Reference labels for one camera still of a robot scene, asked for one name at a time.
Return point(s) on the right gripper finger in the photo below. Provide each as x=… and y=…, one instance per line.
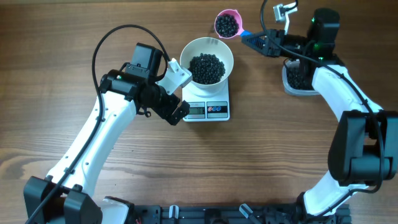
x=265, y=34
x=256, y=43

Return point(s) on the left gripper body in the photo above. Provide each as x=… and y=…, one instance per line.
x=166, y=105

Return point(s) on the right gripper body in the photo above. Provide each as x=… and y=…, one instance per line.
x=296, y=45

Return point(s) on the pink scoop blue handle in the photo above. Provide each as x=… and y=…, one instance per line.
x=238, y=18

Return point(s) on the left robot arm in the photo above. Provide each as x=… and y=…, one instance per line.
x=65, y=195

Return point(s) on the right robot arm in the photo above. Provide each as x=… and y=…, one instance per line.
x=363, y=153

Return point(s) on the black beans in scoop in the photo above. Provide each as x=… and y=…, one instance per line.
x=226, y=25

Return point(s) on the white digital kitchen scale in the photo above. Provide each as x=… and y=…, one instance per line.
x=207, y=102

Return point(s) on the white bowl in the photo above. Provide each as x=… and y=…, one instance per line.
x=208, y=45

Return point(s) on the black beans in bowl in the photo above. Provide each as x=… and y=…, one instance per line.
x=207, y=69

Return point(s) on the clear plastic container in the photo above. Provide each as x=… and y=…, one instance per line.
x=288, y=63

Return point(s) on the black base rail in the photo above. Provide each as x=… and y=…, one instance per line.
x=244, y=214

